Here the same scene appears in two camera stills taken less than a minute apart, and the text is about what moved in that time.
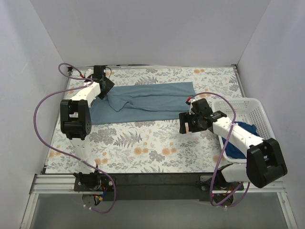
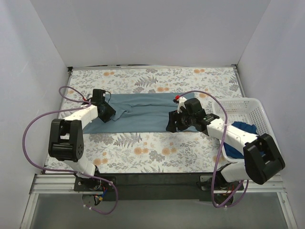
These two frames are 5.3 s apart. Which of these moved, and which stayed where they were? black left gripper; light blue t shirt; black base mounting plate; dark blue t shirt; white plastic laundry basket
Moved: light blue t shirt; black left gripper
Stayed: dark blue t shirt; white plastic laundry basket; black base mounting plate
